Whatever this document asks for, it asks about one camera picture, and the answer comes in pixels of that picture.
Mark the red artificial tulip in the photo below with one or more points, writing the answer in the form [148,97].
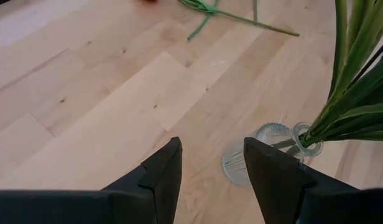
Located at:
[241,19]

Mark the green stems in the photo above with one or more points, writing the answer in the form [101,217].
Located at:
[365,124]

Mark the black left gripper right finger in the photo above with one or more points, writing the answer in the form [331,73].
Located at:
[272,180]

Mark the clear ribbed glass vase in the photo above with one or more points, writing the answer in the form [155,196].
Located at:
[238,161]

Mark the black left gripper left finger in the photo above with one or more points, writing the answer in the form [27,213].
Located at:
[166,174]

